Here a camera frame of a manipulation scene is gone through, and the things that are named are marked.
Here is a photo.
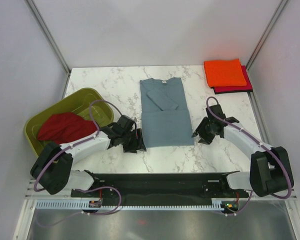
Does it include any folded orange t-shirt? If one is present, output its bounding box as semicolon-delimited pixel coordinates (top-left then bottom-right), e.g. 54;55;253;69
203;58;247;88

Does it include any red t-shirt in bin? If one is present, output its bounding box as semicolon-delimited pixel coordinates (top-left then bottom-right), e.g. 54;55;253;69
37;112;97;144

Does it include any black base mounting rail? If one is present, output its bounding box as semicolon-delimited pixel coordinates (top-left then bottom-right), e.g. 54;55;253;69
71;172;249;205

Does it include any white slotted cable duct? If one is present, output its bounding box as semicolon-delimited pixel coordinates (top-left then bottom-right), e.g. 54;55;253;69
35;198;238;211

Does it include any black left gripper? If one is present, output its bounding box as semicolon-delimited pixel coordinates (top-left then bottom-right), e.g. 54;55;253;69
120;128;146;153

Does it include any right aluminium frame post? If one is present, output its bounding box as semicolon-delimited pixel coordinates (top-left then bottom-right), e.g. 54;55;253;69
245;0;290;71

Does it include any left aluminium frame post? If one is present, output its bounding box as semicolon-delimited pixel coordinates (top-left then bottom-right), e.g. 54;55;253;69
24;0;72;75

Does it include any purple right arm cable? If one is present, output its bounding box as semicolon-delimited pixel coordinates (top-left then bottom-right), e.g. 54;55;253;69
206;96;295;217

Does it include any folded crimson t-shirt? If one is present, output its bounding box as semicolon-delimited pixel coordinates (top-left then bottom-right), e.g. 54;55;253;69
212;65;253;95

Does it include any aluminium frame post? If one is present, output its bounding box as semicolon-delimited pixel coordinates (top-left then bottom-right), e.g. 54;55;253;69
24;0;72;75
245;0;290;71

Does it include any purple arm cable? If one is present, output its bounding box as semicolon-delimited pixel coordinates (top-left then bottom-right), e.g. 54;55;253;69
33;99;122;193
206;96;295;217

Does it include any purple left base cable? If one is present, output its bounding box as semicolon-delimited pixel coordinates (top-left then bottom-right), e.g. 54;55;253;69
73;186;123;217

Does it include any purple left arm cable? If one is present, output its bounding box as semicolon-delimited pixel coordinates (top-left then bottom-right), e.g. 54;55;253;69
33;99;122;193

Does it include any aluminium table edge rail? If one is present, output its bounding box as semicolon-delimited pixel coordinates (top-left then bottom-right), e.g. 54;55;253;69
247;92;271;144

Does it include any blue-grey t-shirt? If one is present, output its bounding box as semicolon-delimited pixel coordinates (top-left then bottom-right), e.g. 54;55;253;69
139;77;194;148

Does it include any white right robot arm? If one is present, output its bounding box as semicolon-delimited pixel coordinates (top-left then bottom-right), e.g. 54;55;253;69
192;104;294;200

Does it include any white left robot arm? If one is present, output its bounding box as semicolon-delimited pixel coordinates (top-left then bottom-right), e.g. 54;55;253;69
30;115;147;197

